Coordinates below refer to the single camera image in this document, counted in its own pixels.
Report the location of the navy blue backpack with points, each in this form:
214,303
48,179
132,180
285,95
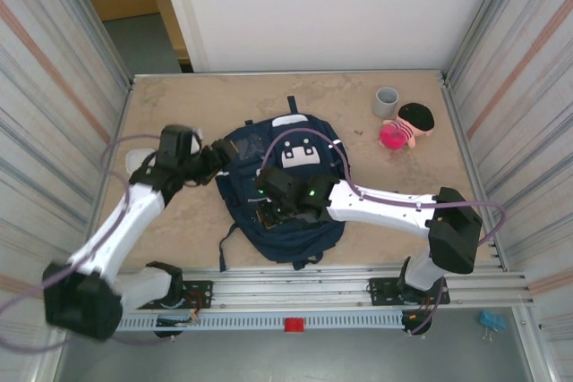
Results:
295,243

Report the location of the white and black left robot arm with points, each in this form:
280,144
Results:
130,221

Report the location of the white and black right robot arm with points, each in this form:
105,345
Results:
380,207

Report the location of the white square plastic container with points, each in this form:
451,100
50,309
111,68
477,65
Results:
136,159

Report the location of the small red block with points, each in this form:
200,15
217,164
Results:
294,325

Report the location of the pink plush doll black hair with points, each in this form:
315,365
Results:
396,133

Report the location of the grey plastic cup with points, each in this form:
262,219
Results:
386,104

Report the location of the blue binder clip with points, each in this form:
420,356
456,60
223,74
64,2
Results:
492,319

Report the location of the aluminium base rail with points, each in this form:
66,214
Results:
291,286

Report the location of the white door frame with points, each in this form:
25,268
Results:
179,6

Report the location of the aluminium frame post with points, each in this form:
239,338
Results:
488,11
89,15

